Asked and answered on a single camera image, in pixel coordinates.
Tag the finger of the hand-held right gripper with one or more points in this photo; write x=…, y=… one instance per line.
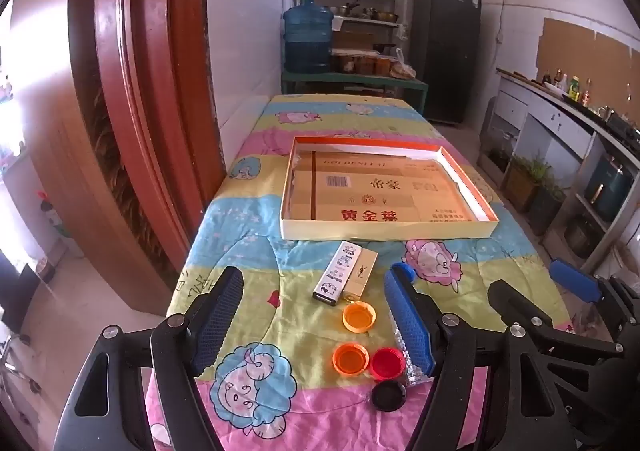
x=575, y=281
x=505, y=301

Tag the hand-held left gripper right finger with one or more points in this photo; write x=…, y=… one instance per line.
x=410, y=326

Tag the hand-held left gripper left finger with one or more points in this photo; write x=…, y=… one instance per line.
x=215, y=321

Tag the red bottle cap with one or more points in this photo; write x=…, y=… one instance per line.
x=387, y=362

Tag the clear lip gloss tube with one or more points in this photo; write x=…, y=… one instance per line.
x=411, y=373

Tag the yellow-orange bottle cap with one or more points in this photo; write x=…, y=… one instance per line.
x=358, y=317

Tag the deep orange bottle cap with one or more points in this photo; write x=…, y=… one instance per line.
x=350, y=359

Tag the black bottle cap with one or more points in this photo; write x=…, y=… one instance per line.
x=389, y=396

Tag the white cartoon-print small case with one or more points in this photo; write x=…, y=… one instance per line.
x=337, y=271

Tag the shallow orange-rimmed cardboard box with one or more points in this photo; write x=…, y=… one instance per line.
x=300, y=191

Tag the potted plant in dark box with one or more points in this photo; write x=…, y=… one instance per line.
x=547, y=211

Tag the dark teal container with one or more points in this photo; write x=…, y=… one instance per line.
x=607, y=188

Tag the potted plant in brown box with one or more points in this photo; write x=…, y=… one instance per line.
x=522, y=181

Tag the printed cardboard liner sheet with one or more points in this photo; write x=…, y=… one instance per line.
x=380, y=191

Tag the gas stove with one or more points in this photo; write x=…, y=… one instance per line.
x=625, y=131

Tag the grey kitchen counter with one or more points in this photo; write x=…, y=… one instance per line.
x=550, y=121

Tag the green bottle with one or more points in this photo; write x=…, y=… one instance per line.
x=574, y=88

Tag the white bottle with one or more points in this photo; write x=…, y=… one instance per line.
x=564, y=82

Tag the dark bottle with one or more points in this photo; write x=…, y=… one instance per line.
x=557, y=78

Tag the red-brown wooden door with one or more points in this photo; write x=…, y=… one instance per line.
x=135, y=81

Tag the green table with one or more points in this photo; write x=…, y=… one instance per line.
x=350, y=80

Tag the plastic bag of food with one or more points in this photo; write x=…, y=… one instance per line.
x=402, y=67

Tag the dark refrigerator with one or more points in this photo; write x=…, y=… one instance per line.
x=445, y=51

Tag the blue water jug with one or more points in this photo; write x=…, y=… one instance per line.
x=307, y=38

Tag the white plastic container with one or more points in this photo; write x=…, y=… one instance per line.
x=336, y=23

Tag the group of metal pots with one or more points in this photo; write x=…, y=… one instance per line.
x=367, y=12

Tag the cardboard sheet on wall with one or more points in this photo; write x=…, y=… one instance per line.
x=585, y=51

